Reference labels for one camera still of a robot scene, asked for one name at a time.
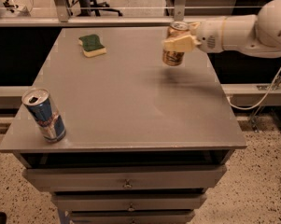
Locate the blue energy drink can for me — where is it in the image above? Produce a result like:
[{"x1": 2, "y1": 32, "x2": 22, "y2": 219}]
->
[{"x1": 21, "y1": 88, "x2": 66, "y2": 143}]

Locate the bottom grey drawer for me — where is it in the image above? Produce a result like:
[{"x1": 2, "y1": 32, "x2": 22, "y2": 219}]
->
[{"x1": 70, "y1": 211, "x2": 194, "y2": 224}]

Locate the top grey drawer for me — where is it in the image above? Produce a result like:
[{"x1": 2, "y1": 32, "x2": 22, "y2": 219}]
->
[{"x1": 23, "y1": 165, "x2": 226, "y2": 192}]

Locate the middle grey drawer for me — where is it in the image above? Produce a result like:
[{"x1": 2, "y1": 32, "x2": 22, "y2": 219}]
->
[{"x1": 52, "y1": 193, "x2": 206, "y2": 212}]

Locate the green and yellow sponge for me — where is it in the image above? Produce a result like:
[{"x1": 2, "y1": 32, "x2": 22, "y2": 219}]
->
[{"x1": 78, "y1": 35, "x2": 106, "y2": 58}]

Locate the grey drawer cabinet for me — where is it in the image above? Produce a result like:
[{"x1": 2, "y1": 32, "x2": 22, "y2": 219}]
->
[{"x1": 0, "y1": 26, "x2": 247, "y2": 224}]

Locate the grey drawer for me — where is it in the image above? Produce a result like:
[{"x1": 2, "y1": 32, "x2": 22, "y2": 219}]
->
[
  {"x1": 23, "y1": 165, "x2": 226, "y2": 192},
  {"x1": 70, "y1": 211, "x2": 194, "y2": 224},
  {"x1": 52, "y1": 193, "x2": 206, "y2": 212}
]

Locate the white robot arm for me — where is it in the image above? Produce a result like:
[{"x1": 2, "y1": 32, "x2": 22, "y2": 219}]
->
[{"x1": 162, "y1": 0, "x2": 281, "y2": 58}]

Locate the orange soda can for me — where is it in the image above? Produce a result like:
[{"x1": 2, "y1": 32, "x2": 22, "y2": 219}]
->
[{"x1": 162, "y1": 21, "x2": 190, "y2": 66}]

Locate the white cable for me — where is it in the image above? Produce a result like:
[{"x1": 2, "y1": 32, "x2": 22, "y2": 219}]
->
[{"x1": 227, "y1": 55, "x2": 281, "y2": 112}]

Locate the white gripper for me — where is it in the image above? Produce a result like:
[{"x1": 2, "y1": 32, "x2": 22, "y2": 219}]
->
[{"x1": 162, "y1": 17, "x2": 224, "y2": 53}]

